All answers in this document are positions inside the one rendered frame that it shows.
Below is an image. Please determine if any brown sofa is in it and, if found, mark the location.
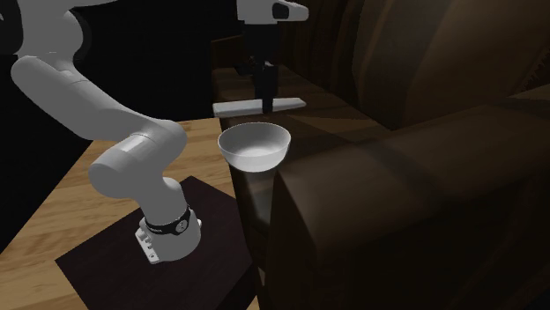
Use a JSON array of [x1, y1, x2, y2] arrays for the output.
[[210, 0, 550, 310]]

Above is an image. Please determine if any dark robot stand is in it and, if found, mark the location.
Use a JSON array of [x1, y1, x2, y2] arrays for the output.
[[54, 174, 259, 310]]

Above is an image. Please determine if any white flat slab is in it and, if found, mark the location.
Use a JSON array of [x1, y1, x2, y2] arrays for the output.
[[212, 97, 308, 118]]

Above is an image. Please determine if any white bowl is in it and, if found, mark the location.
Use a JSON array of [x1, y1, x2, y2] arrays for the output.
[[217, 122, 293, 173]]

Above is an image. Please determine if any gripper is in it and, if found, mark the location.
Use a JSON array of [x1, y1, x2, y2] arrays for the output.
[[244, 20, 280, 114]]

